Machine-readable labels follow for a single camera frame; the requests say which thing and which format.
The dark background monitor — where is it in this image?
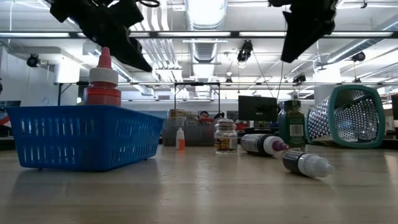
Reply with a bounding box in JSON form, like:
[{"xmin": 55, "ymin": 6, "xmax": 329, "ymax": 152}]
[{"xmin": 238, "ymin": 95, "xmax": 279, "ymax": 123}]

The red squeeze bottle white cap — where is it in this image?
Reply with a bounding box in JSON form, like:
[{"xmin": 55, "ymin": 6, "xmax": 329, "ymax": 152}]
[{"xmin": 83, "ymin": 47, "xmax": 123, "ymax": 107}]

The small glass sprinkles jar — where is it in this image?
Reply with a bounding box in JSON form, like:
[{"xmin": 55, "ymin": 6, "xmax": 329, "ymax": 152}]
[{"xmin": 213, "ymin": 118, "xmax": 238, "ymax": 155}]

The thin hanging cable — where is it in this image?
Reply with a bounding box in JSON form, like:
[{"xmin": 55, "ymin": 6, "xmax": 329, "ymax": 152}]
[{"xmin": 275, "ymin": 60, "xmax": 287, "ymax": 100}]

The translucent grey plastic bin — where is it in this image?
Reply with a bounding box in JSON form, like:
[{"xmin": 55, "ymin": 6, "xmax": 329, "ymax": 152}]
[{"xmin": 161, "ymin": 119, "xmax": 216, "ymax": 147}]

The blue plastic basket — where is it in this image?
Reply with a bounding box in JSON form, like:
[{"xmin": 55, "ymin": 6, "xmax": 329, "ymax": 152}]
[{"xmin": 5, "ymin": 105, "xmax": 165, "ymax": 172}]

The orange small dropper bottle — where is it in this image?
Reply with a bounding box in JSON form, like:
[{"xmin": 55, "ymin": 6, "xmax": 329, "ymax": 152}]
[{"xmin": 175, "ymin": 127, "xmax": 187, "ymax": 152}]

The dark bottle pink tip lying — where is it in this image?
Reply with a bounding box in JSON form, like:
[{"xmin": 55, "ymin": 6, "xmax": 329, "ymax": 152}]
[{"xmin": 240, "ymin": 133, "xmax": 290, "ymax": 157}]

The teal steel box grater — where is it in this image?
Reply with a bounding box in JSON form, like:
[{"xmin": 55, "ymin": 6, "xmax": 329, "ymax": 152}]
[{"xmin": 306, "ymin": 84, "xmax": 386, "ymax": 149}]

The black overhead camera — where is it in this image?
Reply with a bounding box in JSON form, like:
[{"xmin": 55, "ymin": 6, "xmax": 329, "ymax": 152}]
[{"xmin": 237, "ymin": 39, "xmax": 254, "ymax": 63}]

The dark small dropper bottle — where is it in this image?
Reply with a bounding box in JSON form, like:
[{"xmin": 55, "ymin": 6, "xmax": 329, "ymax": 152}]
[{"xmin": 282, "ymin": 150, "xmax": 336, "ymax": 179}]

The round ventilation duct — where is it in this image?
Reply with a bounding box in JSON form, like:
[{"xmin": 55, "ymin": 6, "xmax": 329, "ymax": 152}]
[{"xmin": 185, "ymin": 0, "xmax": 229, "ymax": 63}]

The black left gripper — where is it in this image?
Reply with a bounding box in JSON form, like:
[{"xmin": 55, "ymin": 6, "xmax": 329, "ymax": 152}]
[{"xmin": 49, "ymin": 0, "xmax": 153, "ymax": 73}]

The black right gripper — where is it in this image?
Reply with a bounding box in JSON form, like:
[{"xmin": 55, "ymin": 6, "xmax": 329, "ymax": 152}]
[{"xmin": 269, "ymin": 0, "xmax": 338, "ymax": 63}]

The green spice jar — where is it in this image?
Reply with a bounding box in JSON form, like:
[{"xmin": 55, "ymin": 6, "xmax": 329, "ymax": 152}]
[{"xmin": 277, "ymin": 99, "xmax": 307, "ymax": 152}]

